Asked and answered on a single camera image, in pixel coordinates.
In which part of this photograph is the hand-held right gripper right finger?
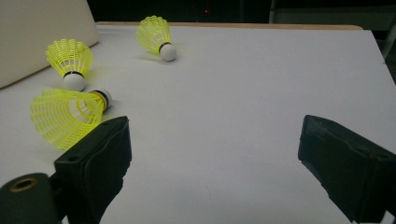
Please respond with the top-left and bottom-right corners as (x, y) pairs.
(297, 114), (396, 224)

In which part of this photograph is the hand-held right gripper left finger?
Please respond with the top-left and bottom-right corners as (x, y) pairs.
(54, 116), (133, 224)

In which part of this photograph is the yellow plastic shuttlecock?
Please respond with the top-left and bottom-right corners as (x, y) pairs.
(30, 88), (113, 151)
(135, 15), (177, 63)
(45, 38), (94, 92)

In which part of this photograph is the white plastic storage bin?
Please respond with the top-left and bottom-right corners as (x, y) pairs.
(0, 0), (101, 90)

